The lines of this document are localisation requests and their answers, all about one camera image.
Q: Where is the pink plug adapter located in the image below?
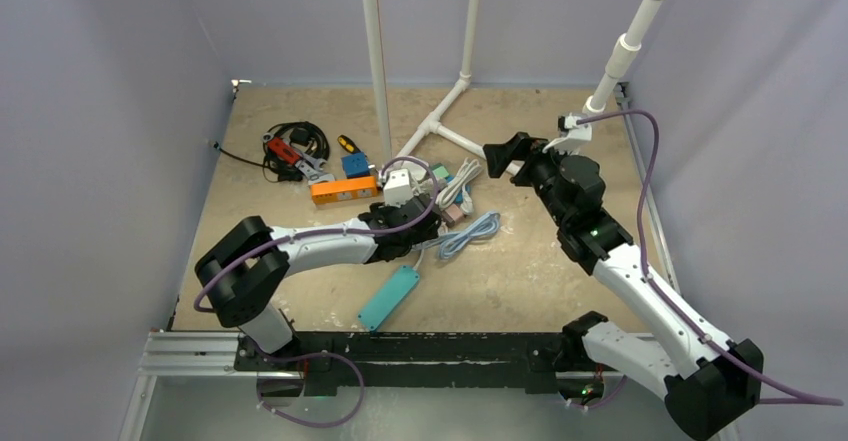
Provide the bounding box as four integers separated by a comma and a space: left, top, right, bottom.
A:
441, 204, 466, 228

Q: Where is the white PVC pipe frame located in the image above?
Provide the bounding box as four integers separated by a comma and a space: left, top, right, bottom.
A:
357, 0, 690, 195

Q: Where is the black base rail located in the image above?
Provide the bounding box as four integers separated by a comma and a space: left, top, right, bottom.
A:
234, 331, 616, 396

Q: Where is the light blue cord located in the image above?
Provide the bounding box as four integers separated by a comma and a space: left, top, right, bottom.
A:
420, 211, 503, 262

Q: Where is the teal rectangular box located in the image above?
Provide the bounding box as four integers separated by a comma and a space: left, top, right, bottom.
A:
357, 265, 420, 332

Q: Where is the yellow black screwdriver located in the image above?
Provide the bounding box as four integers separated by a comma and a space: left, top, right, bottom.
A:
337, 135, 363, 155

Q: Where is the purple cable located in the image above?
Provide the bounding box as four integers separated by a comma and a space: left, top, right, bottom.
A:
193, 155, 442, 429
576, 109, 845, 413

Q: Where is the black coiled cable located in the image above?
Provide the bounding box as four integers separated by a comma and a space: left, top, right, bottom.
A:
208, 122, 332, 184

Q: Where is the white cord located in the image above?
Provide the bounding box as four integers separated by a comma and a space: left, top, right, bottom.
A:
413, 158, 485, 274

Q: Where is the silver adjustable wrench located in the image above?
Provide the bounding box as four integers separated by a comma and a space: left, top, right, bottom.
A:
262, 133, 336, 185

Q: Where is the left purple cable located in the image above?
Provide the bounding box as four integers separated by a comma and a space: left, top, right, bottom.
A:
193, 155, 442, 429

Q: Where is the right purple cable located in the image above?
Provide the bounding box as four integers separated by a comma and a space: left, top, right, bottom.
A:
576, 109, 845, 413

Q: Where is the orange power strip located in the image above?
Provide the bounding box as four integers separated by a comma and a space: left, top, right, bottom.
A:
310, 176, 379, 205

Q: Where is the blue cube socket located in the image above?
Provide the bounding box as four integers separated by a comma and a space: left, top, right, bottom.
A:
341, 152, 371, 179

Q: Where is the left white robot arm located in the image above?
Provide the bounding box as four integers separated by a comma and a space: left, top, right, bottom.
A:
194, 195, 441, 370

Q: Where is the green plug adapter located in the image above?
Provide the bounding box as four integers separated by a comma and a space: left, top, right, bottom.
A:
431, 163, 451, 182

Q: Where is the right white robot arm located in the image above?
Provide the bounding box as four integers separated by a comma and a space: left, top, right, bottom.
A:
483, 132, 764, 440

